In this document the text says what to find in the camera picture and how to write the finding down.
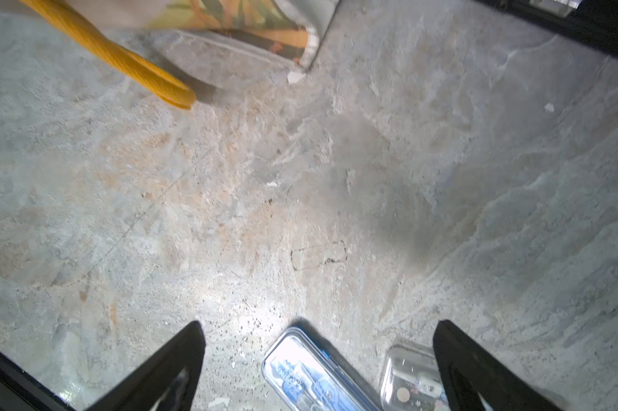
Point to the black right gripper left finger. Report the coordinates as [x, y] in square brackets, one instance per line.
[168, 380]

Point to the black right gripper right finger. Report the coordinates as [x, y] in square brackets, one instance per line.
[473, 379]

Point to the small clear refill case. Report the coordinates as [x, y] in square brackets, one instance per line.
[411, 380]

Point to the small blue compass case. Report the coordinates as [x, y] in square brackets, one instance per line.
[306, 377]

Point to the black ribbed hard case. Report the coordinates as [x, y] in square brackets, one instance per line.
[593, 23]

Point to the black aluminium frame rail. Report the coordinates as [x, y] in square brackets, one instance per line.
[20, 391]

